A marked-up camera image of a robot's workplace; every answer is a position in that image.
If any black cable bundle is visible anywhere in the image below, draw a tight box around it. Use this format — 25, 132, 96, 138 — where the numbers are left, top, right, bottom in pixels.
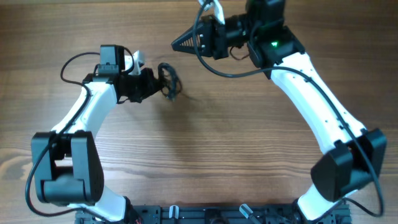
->
157, 62, 183, 102

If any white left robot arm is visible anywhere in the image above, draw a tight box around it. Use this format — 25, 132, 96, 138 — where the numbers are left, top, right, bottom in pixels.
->
25, 45, 165, 223

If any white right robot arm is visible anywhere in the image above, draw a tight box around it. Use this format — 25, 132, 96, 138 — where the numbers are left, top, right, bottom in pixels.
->
172, 1, 387, 223

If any black right camera cable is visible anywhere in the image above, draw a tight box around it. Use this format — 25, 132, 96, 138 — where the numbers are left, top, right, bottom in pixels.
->
192, 0, 384, 218

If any black camera cable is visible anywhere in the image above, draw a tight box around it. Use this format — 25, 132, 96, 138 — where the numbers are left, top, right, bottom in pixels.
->
24, 46, 136, 218
192, 0, 384, 218

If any black left camera cable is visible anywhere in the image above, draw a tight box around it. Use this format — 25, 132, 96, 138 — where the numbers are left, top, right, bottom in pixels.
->
24, 46, 136, 218

